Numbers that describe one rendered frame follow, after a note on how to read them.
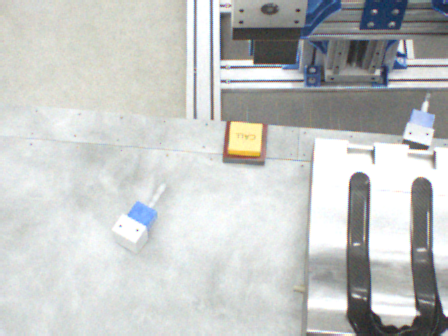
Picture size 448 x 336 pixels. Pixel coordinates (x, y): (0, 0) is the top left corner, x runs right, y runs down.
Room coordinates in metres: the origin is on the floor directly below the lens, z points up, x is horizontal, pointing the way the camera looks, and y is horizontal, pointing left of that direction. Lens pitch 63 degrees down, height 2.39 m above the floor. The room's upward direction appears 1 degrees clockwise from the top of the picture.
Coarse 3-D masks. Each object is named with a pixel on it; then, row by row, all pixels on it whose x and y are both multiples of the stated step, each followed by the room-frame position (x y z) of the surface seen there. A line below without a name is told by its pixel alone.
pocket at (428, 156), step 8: (408, 152) 0.80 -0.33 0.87; (416, 152) 0.80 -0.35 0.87; (424, 152) 0.80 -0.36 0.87; (432, 152) 0.80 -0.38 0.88; (408, 160) 0.79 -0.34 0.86; (416, 160) 0.79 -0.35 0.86; (424, 160) 0.79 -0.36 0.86; (432, 160) 0.79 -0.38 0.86; (424, 168) 0.78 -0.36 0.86; (432, 168) 0.78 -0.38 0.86
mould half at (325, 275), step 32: (320, 160) 0.78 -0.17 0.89; (384, 160) 0.78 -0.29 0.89; (320, 192) 0.71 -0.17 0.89; (384, 192) 0.72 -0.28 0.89; (320, 224) 0.66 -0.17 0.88; (384, 224) 0.66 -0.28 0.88; (320, 256) 0.59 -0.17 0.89; (384, 256) 0.60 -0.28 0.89; (320, 288) 0.52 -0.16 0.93; (384, 288) 0.53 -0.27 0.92; (320, 320) 0.47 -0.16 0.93; (384, 320) 0.47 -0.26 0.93
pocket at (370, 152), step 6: (348, 144) 0.82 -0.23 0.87; (348, 150) 0.81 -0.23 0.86; (354, 150) 0.81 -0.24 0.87; (360, 150) 0.81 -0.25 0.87; (366, 150) 0.81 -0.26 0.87; (372, 150) 0.81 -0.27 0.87; (348, 156) 0.80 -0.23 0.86; (354, 156) 0.80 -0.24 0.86; (360, 156) 0.80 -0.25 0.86; (366, 156) 0.80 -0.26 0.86; (372, 156) 0.80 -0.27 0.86; (348, 162) 0.79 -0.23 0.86; (354, 162) 0.79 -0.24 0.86; (360, 162) 0.79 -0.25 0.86; (366, 162) 0.79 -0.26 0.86; (372, 162) 0.79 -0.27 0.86
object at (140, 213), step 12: (156, 192) 0.74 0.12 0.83; (144, 204) 0.71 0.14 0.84; (132, 216) 0.69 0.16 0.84; (144, 216) 0.69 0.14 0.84; (156, 216) 0.69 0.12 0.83; (120, 228) 0.66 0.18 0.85; (132, 228) 0.66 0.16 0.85; (144, 228) 0.66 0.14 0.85; (120, 240) 0.65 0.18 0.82; (132, 240) 0.63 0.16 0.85; (144, 240) 0.65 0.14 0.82
